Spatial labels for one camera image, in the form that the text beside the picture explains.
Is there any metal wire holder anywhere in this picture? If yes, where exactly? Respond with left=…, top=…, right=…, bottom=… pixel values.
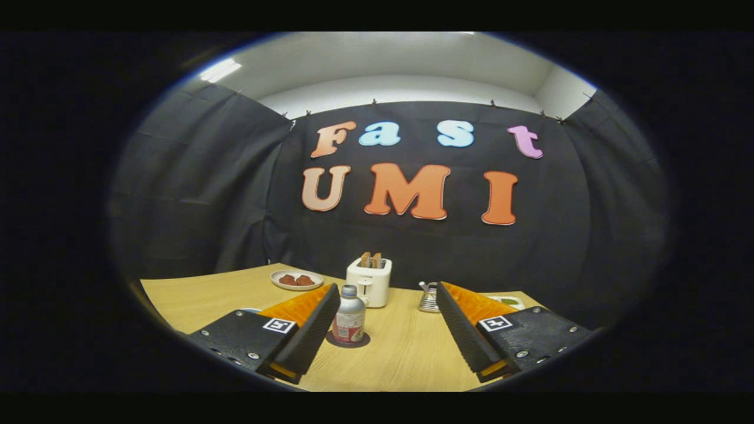
left=418, top=281, right=441, bottom=313

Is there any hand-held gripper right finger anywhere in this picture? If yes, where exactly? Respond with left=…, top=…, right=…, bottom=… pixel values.
left=436, top=281, right=591, bottom=383

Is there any white plate with red food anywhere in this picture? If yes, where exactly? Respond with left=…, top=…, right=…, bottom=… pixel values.
left=270, top=270, right=325, bottom=292

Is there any white toaster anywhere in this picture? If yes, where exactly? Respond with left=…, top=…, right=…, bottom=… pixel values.
left=346, top=257, right=393, bottom=309

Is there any striped ceiling light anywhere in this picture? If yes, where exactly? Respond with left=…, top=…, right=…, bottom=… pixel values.
left=199, top=58, right=242, bottom=83

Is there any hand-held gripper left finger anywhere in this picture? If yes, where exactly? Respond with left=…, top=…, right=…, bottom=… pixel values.
left=188, top=283, right=341, bottom=385

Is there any dark brown round coaster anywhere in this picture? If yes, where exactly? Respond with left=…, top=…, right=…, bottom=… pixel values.
left=326, top=330, right=371, bottom=349

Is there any wooden table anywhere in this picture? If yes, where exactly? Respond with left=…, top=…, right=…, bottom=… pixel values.
left=140, top=263, right=545, bottom=392

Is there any silver juice bottle red label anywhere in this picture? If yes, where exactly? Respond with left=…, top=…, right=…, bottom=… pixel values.
left=332, top=284, right=366, bottom=345

